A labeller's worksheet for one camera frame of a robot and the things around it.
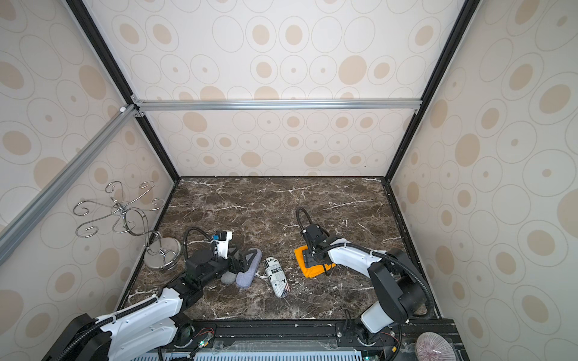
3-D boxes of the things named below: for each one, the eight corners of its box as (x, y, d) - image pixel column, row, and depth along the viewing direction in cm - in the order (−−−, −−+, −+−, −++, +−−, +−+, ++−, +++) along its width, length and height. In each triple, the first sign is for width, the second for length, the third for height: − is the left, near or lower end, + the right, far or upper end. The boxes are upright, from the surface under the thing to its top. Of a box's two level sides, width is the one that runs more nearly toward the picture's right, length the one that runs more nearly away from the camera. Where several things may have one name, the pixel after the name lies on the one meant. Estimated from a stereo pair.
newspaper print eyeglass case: (277, 299, 83) (276, 296, 80) (261, 264, 92) (260, 260, 89) (292, 291, 85) (292, 288, 82) (276, 258, 93) (275, 253, 90)
